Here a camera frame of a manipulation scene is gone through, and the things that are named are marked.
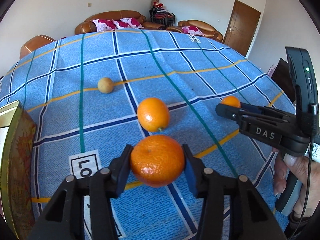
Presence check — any small orange kumquat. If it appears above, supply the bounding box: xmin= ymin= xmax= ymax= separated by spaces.
xmin=220 ymin=95 xmax=241 ymax=108
xmin=137 ymin=98 xmax=170 ymax=132

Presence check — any orange tangerine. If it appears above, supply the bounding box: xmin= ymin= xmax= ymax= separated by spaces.
xmin=130 ymin=134 xmax=185 ymax=188

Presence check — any small tan longan fruit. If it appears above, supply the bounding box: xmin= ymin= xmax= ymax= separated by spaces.
xmin=97 ymin=77 xmax=114 ymax=94

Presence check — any person right hand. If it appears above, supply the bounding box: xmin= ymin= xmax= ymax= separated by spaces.
xmin=272 ymin=148 xmax=319 ymax=220

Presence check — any black monitor screen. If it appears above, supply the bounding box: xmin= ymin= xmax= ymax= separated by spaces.
xmin=271 ymin=58 xmax=296 ymax=104

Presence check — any blue plaid tablecloth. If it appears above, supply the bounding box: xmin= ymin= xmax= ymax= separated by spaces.
xmin=0 ymin=28 xmax=297 ymax=240

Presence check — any brown wooden door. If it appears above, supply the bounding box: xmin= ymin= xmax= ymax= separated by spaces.
xmin=223 ymin=0 xmax=261 ymax=56

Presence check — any brown leather armchair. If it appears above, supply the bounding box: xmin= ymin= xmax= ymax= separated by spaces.
xmin=20 ymin=34 xmax=55 ymax=59
xmin=166 ymin=20 xmax=223 ymax=42

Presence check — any pink floral cushion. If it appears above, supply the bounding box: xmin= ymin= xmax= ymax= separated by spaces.
xmin=113 ymin=17 xmax=143 ymax=29
xmin=181 ymin=25 xmax=204 ymax=36
xmin=92 ymin=19 xmax=117 ymax=32

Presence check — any gold metal tin tray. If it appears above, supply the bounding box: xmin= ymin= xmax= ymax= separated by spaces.
xmin=1 ymin=100 xmax=36 ymax=239

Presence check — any stack of dark chairs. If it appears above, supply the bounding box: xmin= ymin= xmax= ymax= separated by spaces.
xmin=149 ymin=2 xmax=175 ymax=27

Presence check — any brown leather three-seat sofa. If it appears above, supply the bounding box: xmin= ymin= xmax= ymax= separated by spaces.
xmin=74 ymin=10 xmax=165 ymax=35

